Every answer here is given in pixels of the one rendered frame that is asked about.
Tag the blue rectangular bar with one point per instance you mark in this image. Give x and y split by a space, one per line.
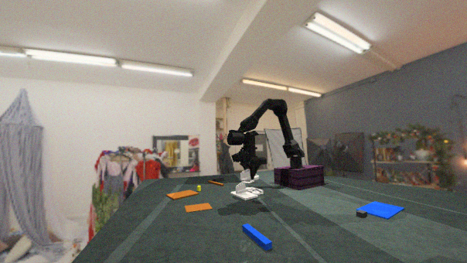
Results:
257 237

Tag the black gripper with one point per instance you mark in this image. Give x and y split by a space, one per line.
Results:
253 163

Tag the blue flat plate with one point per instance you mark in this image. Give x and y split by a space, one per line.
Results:
381 210

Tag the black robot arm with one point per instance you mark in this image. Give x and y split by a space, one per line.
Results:
290 147

